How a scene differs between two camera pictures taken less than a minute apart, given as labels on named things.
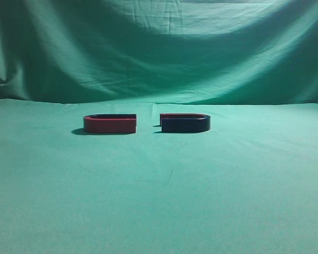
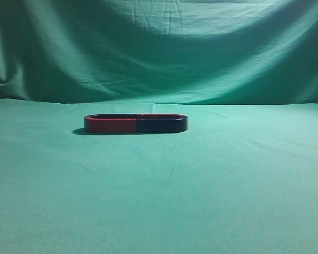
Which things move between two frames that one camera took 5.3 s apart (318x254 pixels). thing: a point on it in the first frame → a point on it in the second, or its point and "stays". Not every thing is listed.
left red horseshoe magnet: (125, 123) stays
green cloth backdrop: (256, 182) stays
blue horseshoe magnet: (185, 122) → (160, 123)
